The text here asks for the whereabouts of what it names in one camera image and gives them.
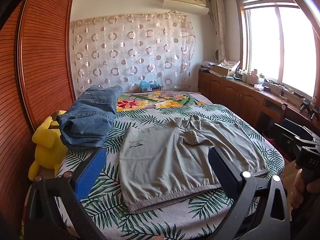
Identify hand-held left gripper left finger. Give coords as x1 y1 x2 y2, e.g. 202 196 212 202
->
26 147 108 240

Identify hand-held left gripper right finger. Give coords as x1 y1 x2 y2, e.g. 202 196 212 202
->
208 146 292 240

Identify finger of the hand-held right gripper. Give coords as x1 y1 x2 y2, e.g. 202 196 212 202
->
274 123 304 161

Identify person's right hand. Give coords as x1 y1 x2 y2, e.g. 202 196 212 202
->
290 166 309 209

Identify yellow plush toy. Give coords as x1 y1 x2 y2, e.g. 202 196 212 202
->
28 110 68 180

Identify folded blue jeans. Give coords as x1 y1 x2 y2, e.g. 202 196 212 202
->
56 85 122 149

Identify leaf print bed sheet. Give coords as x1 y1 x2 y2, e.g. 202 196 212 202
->
54 104 285 240

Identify wooden cabinet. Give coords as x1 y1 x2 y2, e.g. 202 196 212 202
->
197 69 320 135

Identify wooden framed window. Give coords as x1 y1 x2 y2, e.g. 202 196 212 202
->
235 0 320 100

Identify open cardboard box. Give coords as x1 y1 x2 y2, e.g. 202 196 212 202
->
212 60 240 77

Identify floral blanket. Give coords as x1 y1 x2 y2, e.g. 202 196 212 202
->
115 91 213 112

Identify blue plastic bag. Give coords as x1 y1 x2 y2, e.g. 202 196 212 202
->
139 80 160 92

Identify wooden slatted wardrobe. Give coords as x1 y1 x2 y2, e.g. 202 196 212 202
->
0 0 77 198

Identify circle pattern sheer curtain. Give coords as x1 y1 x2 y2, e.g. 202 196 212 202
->
70 12 197 95

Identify tied patterned window curtain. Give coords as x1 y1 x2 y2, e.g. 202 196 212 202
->
210 0 228 64

